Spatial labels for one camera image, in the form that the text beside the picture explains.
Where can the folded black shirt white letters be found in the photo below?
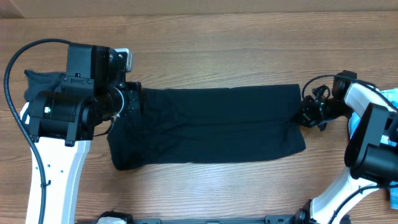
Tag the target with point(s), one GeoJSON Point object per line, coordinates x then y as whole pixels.
{"type": "Point", "coordinates": [38, 82]}

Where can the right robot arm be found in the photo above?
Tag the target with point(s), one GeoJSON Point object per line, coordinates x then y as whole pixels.
{"type": "Point", "coordinates": [371, 153]}

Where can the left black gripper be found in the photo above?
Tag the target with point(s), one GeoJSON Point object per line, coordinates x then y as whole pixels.
{"type": "Point", "coordinates": [134, 90]}

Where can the blue denim garment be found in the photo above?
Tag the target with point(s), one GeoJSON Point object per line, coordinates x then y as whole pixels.
{"type": "Point", "coordinates": [393, 198]}

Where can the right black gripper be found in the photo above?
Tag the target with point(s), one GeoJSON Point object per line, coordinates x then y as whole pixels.
{"type": "Point", "coordinates": [306, 112]}

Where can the plain black t-shirt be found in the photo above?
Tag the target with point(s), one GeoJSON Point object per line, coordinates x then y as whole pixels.
{"type": "Point", "coordinates": [206, 126]}

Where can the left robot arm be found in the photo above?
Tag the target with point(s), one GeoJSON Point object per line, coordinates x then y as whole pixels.
{"type": "Point", "coordinates": [62, 124]}

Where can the light blue garment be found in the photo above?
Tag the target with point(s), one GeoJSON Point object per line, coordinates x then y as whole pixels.
{"type": "Point", "coordinates": [353, 122]}

